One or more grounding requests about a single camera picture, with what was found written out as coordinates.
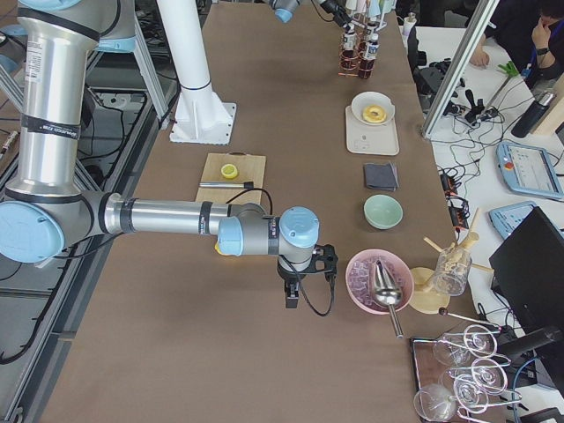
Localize blue teach pendant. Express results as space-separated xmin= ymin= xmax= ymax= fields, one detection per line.
xmin=496 ymin=142 xmax=563 ymax=200

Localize steel ice scoop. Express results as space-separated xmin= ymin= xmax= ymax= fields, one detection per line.
xmin=373 ymin=260 xmax=404 ymax=338

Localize steel muddler bar tool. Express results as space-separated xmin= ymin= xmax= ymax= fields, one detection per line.
xmin=199 ymin=182 xmax=254 ymax=189

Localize black monitor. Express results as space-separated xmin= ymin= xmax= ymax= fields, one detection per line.
xmin=489 ymin=207 xmax=563 ymax=332

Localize pink bowl with ice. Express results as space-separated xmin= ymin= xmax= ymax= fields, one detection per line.
xmin=345 ymin=249 xmax=414 ymax=315

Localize seated person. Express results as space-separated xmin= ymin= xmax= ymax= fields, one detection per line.
xmin=470 ymin=0 xmax=563 ymax=87

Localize green bowl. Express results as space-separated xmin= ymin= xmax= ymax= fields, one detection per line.
xmin=363 ymin=195 xmax=404 ymax=230

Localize black water bottle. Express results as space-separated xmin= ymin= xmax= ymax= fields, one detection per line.
xmin=511 ymin=91 xmax=556 ymax=138

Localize grey folded cloth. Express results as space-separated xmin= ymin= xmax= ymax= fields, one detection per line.
xmin=363 ymin=162 xmax=399 ymax=191

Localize tea bottle in rack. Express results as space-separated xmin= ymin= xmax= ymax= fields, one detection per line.
xmin=339 ymin=24 xmax=356 ymax=71
xmin=358 ymin=23 xmax=379 ymax=79

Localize wooden cutting board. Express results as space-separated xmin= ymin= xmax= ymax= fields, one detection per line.
xmin=195 ymin=153 xmax=266 ymax=204

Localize glass jar with wooden sticks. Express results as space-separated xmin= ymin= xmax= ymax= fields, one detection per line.
xmin=430 ymin=232 xmax=479 ymax=296

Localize black camera cable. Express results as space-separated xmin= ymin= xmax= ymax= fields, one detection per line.
xmin=224 ymin=188 xmax=338 ymax=317

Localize cream rabbit tray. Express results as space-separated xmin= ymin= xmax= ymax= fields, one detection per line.
xmin=345 ymin=106 xmax=399 ymax=156

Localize tea bottle in rack left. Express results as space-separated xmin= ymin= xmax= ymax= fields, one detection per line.
xmin=339 ymin=24 xmax=356 ymax=71

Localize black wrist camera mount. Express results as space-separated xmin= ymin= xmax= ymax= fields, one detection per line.
xmin=306 ymin=244 xmax=338 ymax=279

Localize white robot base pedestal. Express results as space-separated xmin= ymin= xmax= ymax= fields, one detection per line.
xmin=158 ymin=0 xmax=236 ymax=145

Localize copper wire bottle rack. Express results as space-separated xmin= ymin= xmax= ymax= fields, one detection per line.
xmin=338 ymin=12 xmax=387 ymax=79

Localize glazed donut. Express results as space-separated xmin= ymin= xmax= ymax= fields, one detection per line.
xmin=362 ymin=105 xmax=388 ymax=124

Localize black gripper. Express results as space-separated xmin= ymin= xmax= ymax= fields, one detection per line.
xmin=277 ymin=258 xmax=307 ymax=308

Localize wine glass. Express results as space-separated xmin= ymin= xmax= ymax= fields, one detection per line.
xmin=433 ymin=324 xmax=497 ymax=366
xmin=413 ymin=378 xmax=489 ymax=422
xmin=439 ymin=359 xmax=508 ymax=395

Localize half lemon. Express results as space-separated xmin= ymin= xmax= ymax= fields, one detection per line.
xmin=220 ymin=163 xmax=239 ymax=180

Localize dark glass tray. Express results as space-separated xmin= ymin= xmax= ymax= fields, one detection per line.
xmin=410 ymin=338 xmax=447 ymax=394

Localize white plate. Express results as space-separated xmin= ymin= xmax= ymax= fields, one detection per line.
xmin=351 ymin=92 xmax=396 ymax=126

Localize tea bottle in rack right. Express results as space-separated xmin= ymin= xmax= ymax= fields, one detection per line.
xmin=358 ymin=23 xmax=379 ymax=79

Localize aluminium frame post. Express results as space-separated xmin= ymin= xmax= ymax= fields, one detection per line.
xmin=421 ymin=0 xmax=499 ymax=141

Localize wooden stand with round base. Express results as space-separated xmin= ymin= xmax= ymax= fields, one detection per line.
xmin=409 ymin=208 xmax=494 ymax=315

